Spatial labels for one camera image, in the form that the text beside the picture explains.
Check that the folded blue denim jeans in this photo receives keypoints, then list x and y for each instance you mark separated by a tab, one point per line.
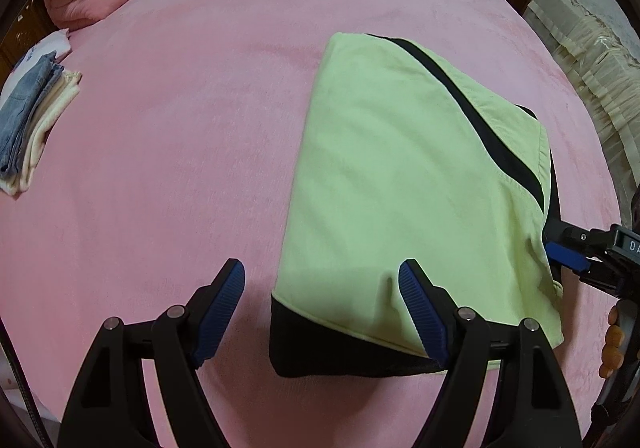
21	105

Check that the cream lace covered furniture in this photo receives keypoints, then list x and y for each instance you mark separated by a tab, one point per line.
598	51

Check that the person's right hand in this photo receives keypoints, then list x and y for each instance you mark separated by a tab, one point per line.
611	356

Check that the brown wooden headboard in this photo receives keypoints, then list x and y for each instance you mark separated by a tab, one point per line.
31	25

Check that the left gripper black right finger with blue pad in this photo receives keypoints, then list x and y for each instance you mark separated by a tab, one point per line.
532	406

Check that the folded cream white garment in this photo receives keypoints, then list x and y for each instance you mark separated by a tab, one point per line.
46	115

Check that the white cartoon print pillow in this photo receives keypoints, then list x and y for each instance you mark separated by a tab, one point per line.
57	43

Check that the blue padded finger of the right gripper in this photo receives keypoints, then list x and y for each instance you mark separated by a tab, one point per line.
567	257

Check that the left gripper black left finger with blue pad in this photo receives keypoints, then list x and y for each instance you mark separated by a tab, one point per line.
108	405

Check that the pink bed sheet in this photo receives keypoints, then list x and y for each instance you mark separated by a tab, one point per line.
178	153

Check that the green and black hooded jacket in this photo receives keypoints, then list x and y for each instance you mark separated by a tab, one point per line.
406	157

